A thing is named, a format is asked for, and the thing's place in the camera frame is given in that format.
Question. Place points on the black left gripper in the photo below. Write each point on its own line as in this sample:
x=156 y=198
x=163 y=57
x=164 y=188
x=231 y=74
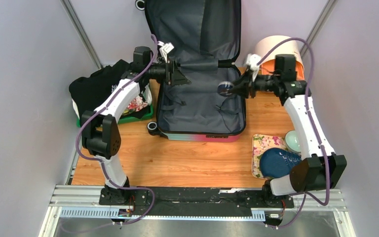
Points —
x=173 y=76

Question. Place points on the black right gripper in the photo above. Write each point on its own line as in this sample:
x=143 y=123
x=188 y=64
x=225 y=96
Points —
x=243 y=87

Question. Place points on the small round tin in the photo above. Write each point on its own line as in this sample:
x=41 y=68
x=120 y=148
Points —
x=224 y=88

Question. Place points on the green plastic tray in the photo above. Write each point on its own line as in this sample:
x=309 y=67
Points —
x=134 y=113

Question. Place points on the black floral print garment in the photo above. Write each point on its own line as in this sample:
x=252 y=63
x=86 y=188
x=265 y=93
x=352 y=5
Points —
x=90 y=92

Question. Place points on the white cloth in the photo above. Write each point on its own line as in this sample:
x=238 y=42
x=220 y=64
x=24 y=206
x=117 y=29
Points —
x=75 y=108

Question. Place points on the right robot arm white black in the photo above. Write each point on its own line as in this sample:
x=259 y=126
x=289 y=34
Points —
x=321 y=167

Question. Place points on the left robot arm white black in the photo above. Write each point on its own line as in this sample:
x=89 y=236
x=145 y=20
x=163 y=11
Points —
x=99 y=132

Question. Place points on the floral pattern tray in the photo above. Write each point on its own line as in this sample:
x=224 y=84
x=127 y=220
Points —
x=261 y=143

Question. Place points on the light green saucer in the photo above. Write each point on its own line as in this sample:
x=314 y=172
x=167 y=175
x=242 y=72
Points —
x=292 y=142

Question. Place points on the dark blue plate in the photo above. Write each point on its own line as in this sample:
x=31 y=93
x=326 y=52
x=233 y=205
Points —
x=277 y=162

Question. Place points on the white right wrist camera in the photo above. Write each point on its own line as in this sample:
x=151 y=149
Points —
x=252 y=66

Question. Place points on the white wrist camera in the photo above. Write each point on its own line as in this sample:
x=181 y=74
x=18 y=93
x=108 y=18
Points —
x=252 y=66
x=165 y=49

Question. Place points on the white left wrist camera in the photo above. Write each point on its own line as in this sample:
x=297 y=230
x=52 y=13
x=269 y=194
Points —
x=165 y=49

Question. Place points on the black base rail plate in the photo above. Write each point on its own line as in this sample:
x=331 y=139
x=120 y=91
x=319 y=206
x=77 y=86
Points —
x=198 y=202

